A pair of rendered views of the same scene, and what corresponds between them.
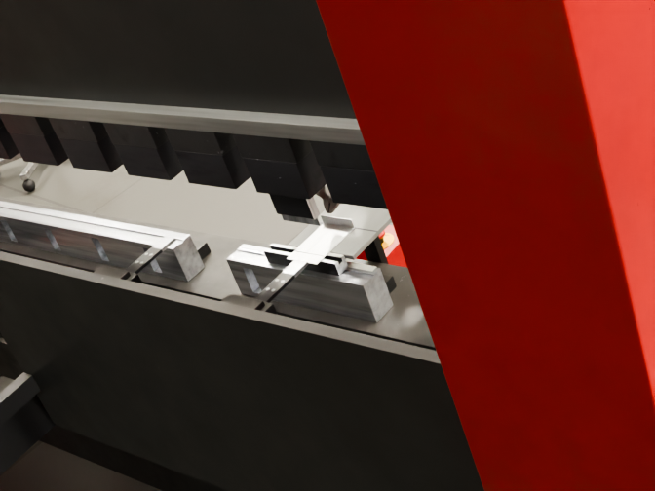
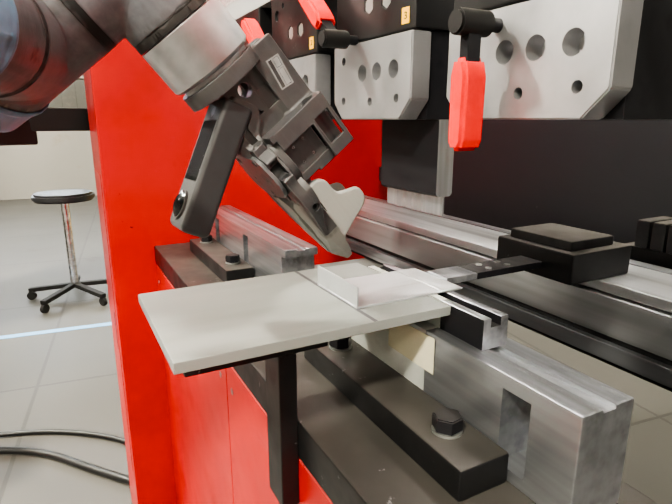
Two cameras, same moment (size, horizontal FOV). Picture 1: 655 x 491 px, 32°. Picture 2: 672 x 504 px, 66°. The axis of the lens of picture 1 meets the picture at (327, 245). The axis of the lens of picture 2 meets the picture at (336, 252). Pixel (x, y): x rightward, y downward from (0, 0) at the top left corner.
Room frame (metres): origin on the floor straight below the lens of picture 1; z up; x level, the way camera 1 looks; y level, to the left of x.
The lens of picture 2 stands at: (2.59, 0.07, 1.18)
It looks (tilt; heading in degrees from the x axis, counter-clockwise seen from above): 14 degrees down; 193
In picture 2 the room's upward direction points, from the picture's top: straight up
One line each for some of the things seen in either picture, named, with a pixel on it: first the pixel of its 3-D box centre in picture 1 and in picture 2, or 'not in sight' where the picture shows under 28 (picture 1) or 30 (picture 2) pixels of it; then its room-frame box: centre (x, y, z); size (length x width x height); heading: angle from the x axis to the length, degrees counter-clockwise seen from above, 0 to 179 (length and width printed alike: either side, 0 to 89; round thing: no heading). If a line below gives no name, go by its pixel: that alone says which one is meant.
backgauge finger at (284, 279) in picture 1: (259, 297); (520, 256); (1.92, 0.16, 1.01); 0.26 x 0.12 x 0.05; 131
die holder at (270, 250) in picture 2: not in sight; (252, 245); (1.60, -0.33, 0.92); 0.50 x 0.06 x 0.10; 41
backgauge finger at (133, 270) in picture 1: (129, 268); not in sight; (2.23, 0.42, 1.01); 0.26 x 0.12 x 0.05; 131
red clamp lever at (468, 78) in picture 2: not in sight; (474, 82); (2.18, 0.08, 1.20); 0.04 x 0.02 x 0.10; 131
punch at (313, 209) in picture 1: (293, 203); (414, 165); (2.02, 0.03, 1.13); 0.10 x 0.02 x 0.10; 41
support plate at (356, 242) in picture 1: (357, 215); (289, 304); (2.11, -0.08, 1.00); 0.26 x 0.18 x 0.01; 131
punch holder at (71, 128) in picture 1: (90, 129); not in sight; (2.46, 0.40, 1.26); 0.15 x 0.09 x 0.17; 41
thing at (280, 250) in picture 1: (304, 258); (428, 300); (2.04, 0.05, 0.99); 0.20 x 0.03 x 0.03; 41
